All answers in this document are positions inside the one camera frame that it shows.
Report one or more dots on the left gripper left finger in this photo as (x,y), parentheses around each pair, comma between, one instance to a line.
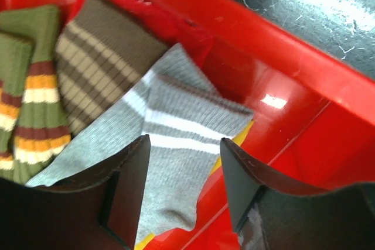
(97,208)

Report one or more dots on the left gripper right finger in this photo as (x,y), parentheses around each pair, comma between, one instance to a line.
(270,210)

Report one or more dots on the grey white striped sock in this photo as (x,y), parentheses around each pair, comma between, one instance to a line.
(185,117)

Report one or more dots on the red plastic basket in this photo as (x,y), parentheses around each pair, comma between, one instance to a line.
(314,116)

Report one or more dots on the olive green sock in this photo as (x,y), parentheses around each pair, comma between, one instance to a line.
(34,127)

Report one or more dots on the brown striped sock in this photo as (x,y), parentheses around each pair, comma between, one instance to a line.
(100,54)

